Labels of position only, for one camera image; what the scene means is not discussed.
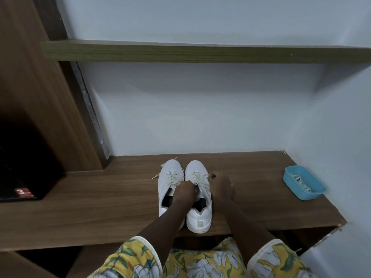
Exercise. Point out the blue plastic basket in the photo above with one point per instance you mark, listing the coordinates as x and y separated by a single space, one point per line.
307 196

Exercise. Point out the person's right forearm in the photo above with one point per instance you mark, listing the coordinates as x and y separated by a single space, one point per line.
246 228

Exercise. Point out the white sneaker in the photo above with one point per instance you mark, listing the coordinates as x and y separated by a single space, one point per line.
200 222
171 167

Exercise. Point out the person's left forearm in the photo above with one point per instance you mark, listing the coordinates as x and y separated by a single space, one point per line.
165 225

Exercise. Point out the person's right hand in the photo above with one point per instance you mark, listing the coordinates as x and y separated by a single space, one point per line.
221 189

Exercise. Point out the cream shoelace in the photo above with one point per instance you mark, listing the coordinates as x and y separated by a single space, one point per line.
173 178
197 178

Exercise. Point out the person's left hand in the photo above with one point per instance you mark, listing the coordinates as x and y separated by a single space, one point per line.
185 192

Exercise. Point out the wooden wall shelf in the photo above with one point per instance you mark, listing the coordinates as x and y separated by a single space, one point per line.
203 53

